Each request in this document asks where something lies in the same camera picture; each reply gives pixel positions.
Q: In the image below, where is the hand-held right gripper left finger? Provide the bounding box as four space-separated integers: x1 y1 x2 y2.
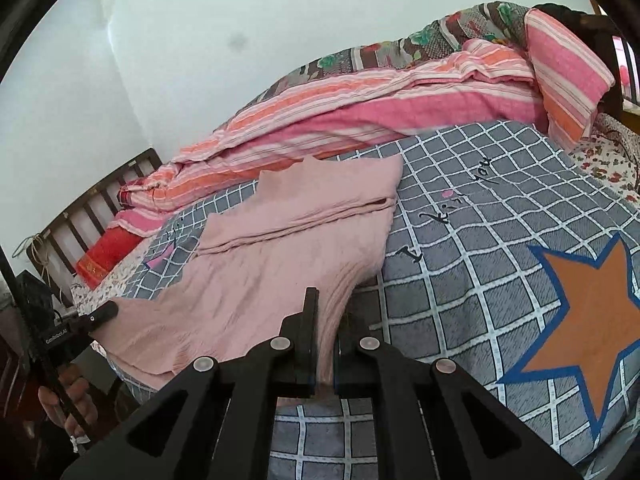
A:
60 287 321 480

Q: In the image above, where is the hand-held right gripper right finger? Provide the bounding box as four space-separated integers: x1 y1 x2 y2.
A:
332 316 584 480

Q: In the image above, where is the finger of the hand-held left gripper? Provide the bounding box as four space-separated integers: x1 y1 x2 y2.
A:
75 301 120 334

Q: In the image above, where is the pink knit sweater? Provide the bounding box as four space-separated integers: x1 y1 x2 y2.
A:
95 155 404 396

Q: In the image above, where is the person's left hand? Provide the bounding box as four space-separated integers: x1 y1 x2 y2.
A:
39 364 99 437

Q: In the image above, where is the red pillow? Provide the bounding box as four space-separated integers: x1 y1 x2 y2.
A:
75 227 141 288

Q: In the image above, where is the dark wooden furniture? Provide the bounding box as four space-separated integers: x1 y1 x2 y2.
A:
0 305 41 461

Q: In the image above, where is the wooden slatted headboard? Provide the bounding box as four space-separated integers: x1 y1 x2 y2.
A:
25 147 163 306

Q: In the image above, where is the grey checked star blanket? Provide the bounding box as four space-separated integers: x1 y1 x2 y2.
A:
105 120 640 480

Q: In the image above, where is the pink orange striped quilt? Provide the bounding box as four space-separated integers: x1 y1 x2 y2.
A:
112 10 616 236

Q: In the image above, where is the floral patchwork quilt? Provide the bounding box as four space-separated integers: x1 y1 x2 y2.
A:
265 2 538 106

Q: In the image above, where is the dark cloth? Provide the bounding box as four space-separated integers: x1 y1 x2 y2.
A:
532 4 601 27

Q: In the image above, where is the wooden footboard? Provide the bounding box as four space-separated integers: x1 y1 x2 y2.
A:
530 4 640 111

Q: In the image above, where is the string on headboard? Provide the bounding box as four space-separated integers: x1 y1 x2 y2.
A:
12 232 52 272

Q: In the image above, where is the thin dark cable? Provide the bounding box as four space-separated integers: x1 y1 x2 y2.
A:
607 127 640 183

